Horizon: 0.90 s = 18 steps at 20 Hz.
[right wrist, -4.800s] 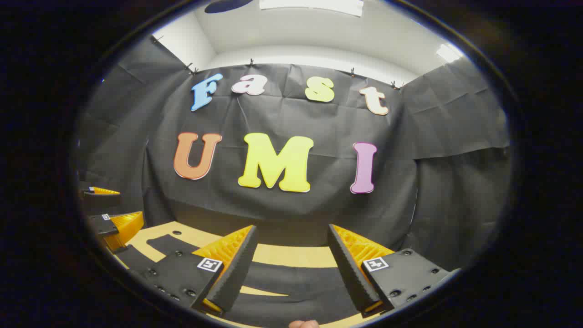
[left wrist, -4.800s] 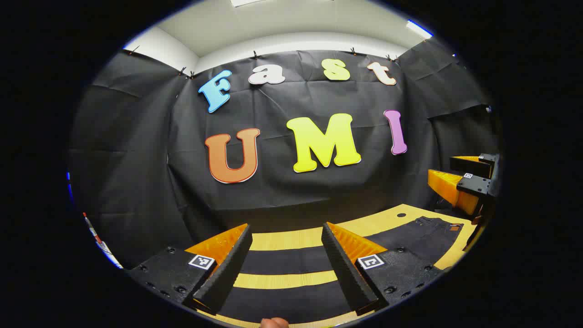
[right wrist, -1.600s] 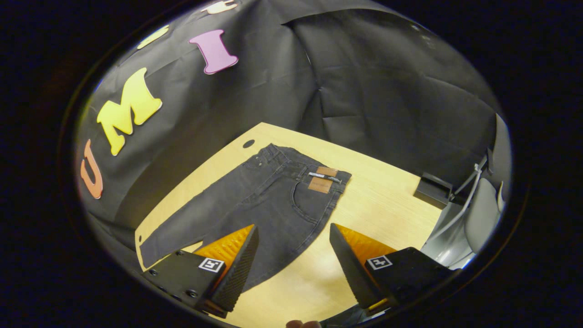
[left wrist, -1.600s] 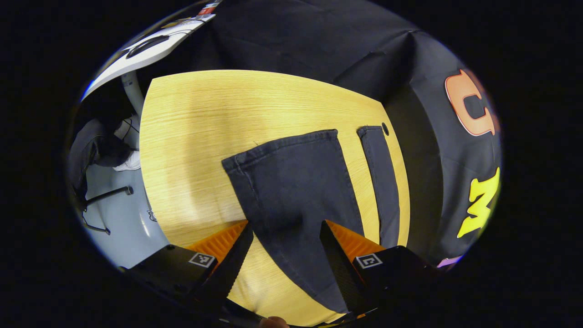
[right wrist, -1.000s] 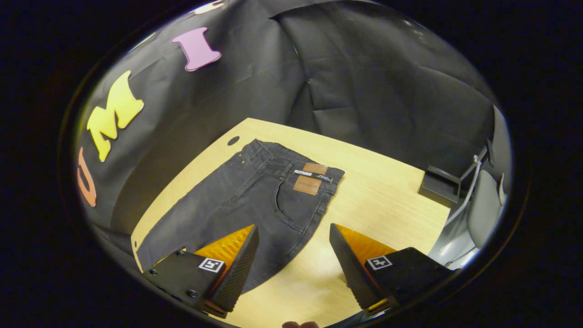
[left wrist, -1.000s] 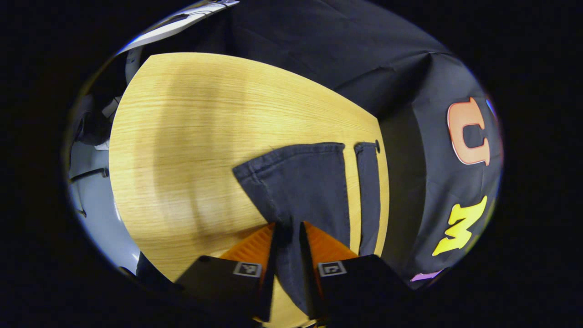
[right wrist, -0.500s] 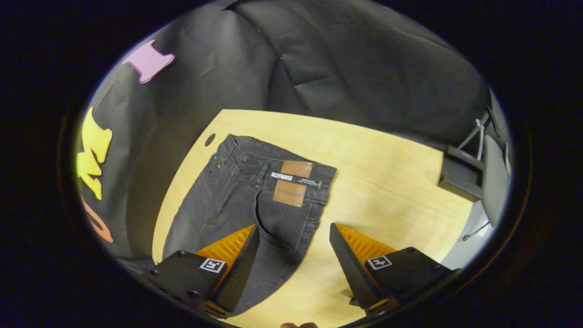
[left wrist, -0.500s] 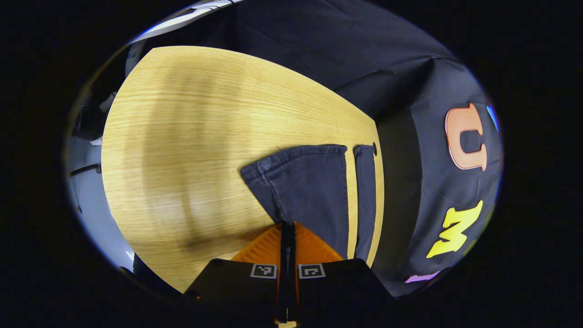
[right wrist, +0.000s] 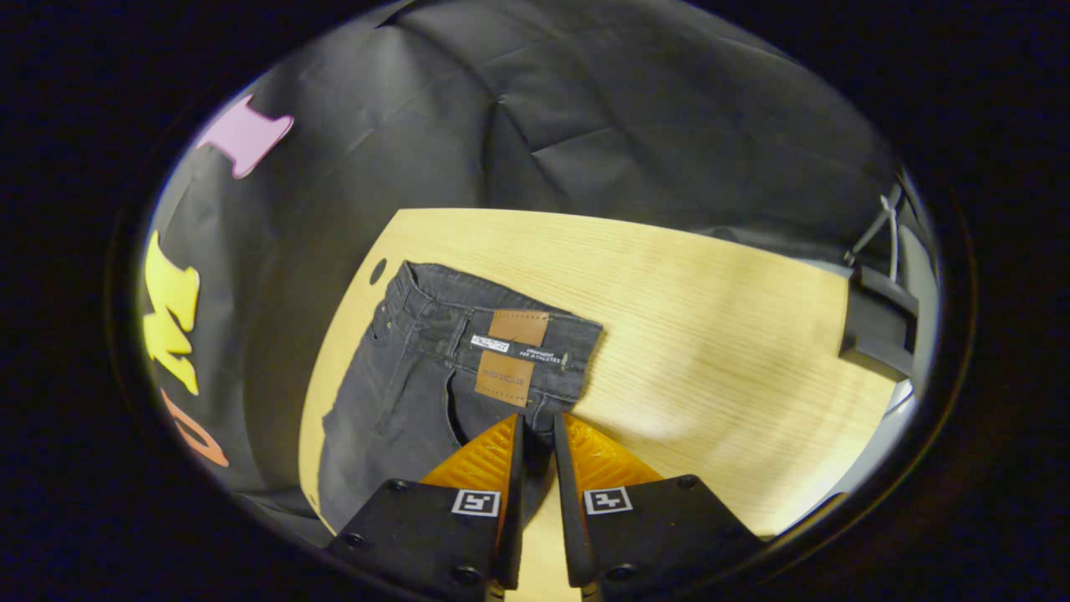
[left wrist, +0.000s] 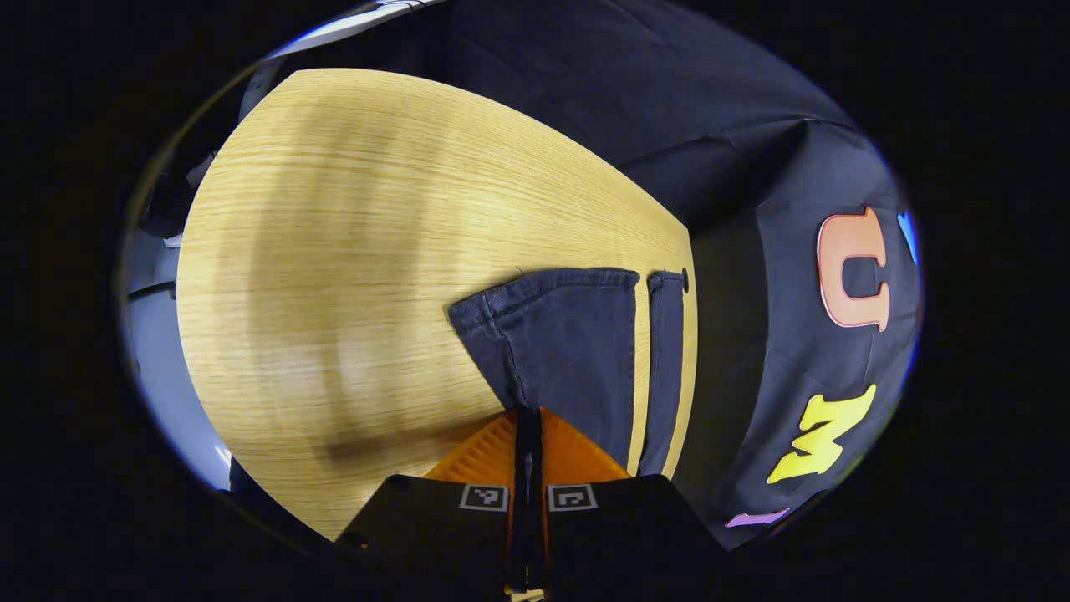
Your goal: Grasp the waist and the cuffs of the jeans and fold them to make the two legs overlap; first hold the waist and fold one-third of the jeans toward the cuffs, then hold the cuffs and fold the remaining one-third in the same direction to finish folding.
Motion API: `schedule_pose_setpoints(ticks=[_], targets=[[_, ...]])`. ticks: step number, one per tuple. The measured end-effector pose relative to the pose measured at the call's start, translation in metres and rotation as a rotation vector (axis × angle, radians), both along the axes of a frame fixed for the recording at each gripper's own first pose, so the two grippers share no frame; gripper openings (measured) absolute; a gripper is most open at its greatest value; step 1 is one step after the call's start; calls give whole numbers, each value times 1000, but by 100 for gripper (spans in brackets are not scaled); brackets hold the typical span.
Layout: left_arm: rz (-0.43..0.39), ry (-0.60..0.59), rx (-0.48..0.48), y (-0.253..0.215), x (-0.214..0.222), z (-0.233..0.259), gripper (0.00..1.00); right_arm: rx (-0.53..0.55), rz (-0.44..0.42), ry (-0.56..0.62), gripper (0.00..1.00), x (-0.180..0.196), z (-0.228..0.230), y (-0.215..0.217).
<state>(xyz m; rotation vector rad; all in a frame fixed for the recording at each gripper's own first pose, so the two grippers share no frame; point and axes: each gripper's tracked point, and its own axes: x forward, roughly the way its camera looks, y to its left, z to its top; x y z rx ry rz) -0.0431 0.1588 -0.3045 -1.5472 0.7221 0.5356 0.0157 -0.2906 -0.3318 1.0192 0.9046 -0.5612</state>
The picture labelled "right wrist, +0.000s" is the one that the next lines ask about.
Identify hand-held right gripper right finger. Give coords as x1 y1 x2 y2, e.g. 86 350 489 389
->
553 412 766 602

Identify grey cable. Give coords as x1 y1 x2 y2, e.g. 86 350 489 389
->
844 186 905 281

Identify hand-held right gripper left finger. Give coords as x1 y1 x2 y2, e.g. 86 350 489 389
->
324 412 526 602

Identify black backdrop cloth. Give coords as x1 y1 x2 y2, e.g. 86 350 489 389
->
138 0 904 503

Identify black jeans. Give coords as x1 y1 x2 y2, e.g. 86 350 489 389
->
316 261 604 536

